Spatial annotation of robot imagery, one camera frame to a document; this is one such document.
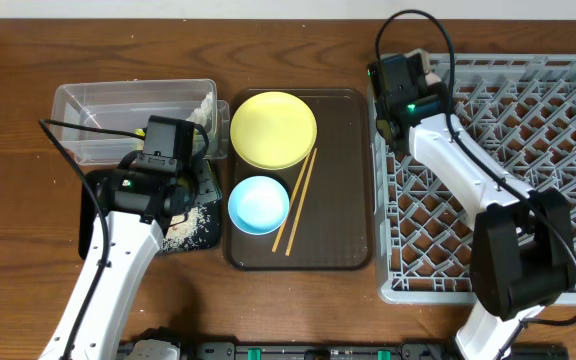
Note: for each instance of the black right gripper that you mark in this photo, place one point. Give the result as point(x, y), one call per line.
point(439, 92)

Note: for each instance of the pink white bowl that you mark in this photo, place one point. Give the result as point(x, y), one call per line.
point(428, 78)

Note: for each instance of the pile of rice scraps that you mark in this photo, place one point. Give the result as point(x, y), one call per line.
point(198, 229)

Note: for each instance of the white tissue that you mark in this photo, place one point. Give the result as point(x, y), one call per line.
point(203, 113)

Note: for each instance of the light blue bowl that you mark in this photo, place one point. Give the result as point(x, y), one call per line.
point(258, 205)

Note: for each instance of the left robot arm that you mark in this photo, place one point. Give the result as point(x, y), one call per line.
point(126, 213)

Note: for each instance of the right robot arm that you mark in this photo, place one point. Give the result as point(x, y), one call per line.
point(522, 256)

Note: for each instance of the black waste tray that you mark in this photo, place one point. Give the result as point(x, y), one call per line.
point(87, 213)

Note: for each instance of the clear plastic waste bin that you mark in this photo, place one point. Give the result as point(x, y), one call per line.
point(127, 106)

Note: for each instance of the grey dishwasher rack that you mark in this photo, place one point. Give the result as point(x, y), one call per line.
point(522, 110)

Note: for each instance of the right wooden chopstick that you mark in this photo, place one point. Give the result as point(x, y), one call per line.
point(301, 202)

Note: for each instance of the wooden chopstick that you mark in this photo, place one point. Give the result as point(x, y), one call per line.
point(301, 202)
point(291, 202)

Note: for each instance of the left wooden chopstick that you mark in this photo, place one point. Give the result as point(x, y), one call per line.
point(291, 202)

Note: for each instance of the yellow plate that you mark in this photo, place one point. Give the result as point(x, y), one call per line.
point(273, 130)

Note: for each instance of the dark brown serving tray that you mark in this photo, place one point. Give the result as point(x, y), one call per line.
point(335, 230)

